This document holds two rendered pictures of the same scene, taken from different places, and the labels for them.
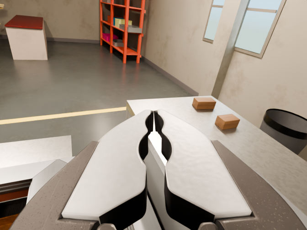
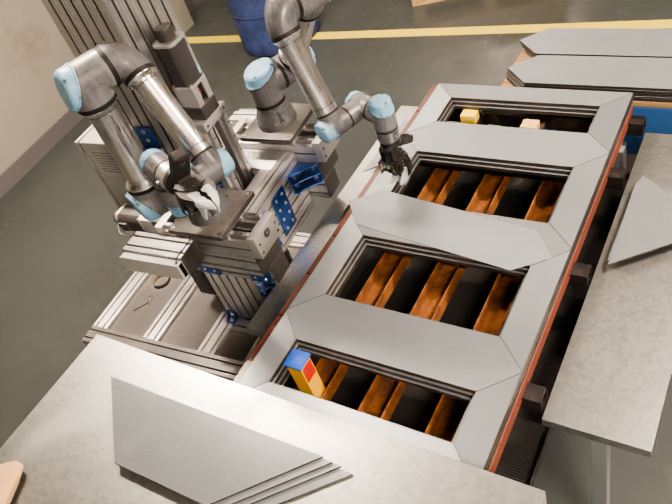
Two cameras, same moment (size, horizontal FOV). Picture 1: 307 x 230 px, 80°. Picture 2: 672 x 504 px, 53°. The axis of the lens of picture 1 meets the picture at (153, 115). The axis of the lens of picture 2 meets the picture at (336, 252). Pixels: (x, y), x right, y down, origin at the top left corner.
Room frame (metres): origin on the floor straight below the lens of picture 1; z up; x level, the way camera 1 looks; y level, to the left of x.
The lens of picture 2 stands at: (1.40, -0.23, 2.36)
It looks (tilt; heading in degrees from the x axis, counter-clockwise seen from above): 42 degrees down; 160
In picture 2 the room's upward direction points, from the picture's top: 21 degrees counter-clockwise
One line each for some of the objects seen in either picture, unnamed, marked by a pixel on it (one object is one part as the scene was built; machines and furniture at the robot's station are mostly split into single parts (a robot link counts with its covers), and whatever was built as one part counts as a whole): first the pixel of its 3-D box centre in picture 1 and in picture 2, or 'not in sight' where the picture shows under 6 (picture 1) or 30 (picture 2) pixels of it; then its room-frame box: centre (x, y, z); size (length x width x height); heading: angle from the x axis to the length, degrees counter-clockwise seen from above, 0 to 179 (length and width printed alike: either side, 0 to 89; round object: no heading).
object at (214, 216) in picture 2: not in sight; (204, 199); (-0.46, 0.08, 1.09); 0.15 x 0.15 x 0.10
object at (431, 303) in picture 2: not in sight; (453, 261); (0.06, 0.63, 0.70); 1.66 x 0.08 x 0.05; 117
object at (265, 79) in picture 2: not in sight; (264, 81); (-0.71, 0.51, 1.20); 0.13 x 0.12 x 0.14; 94
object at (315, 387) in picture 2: not in sight; (308, 380); (0.16, -0.01, 0.78); 0.05 x 0.05 x 0.19; 27
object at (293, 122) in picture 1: (277, 142); not in sight; (1.88, -1.53, 0.32); 0.52 x 0.51 x 0.64; 29
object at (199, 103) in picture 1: (203, 103); not in sight; (1.00, -0.28, 1.07); 0.12 x 0.06 x 0.05; 110
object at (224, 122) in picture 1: (227, 121); not in sight; (0.82, -0.37, 1.07); 0.10 x 0.06 x 0.05; 117
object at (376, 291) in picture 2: not in sight; (400, 251); (-0.12, 0.54, 0.70); 1.66 x 0.08 x 0.05; 117
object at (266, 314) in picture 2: not in sight; (356, 208); (-0.47, 0.59, 0.67); 1.30 x 0.20 x 0.03; 117
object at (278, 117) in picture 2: not in sight; (273, 109); (-0.71, 0.51, 1.09); 0.15 x 0.15 x 0.10
